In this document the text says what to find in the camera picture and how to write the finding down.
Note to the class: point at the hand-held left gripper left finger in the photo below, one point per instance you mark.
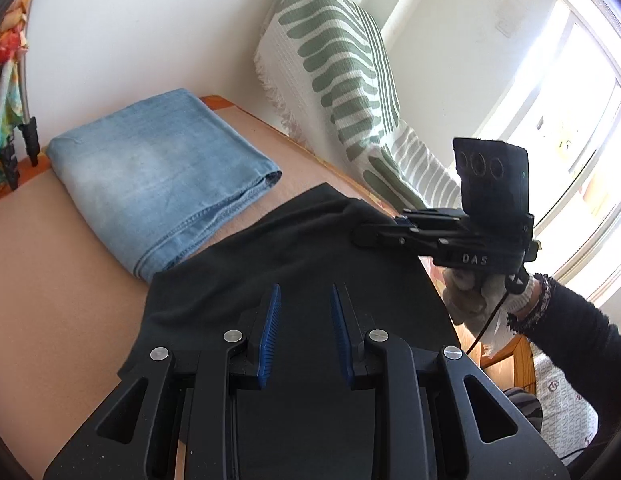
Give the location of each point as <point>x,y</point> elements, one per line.
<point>268,340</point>

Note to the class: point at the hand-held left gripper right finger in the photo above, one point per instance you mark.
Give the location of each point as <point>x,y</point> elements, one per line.
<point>343,340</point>

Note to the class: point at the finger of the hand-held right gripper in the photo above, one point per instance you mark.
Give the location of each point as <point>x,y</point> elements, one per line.
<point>375,236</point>
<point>425,216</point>

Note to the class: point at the black pants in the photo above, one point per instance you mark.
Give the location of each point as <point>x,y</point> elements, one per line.
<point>290,255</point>

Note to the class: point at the person's right forearm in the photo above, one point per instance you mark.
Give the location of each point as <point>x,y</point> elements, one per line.
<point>580,335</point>

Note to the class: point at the person's right hand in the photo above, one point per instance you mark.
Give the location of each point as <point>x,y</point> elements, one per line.
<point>470,300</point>

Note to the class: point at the window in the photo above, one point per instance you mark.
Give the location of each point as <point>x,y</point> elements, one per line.
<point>590,135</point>

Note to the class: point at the green white patterned throw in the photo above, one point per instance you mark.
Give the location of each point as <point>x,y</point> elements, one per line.
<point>335,60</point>

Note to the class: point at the person's striped clothing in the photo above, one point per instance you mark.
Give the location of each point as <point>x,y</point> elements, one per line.
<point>528,407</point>

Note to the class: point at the folded blue jeans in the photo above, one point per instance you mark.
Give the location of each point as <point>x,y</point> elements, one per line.
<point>155,175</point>

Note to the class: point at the white printed cloth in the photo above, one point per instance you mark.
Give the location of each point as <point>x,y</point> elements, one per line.
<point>560,405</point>

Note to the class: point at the colourful patterned fabric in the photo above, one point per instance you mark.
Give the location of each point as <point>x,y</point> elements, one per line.
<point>10,35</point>

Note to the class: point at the white wall switch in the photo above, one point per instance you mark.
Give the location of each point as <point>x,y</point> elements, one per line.
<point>508,20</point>

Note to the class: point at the wooden frame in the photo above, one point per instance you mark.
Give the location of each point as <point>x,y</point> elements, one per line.
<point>515,360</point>

